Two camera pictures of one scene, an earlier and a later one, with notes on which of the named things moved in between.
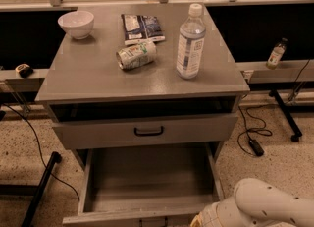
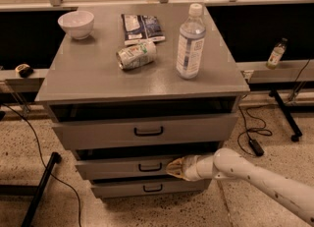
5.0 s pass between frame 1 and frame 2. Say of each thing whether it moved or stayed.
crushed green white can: stayed
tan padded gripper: moved
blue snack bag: stayed
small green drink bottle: stayed
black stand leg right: stayed
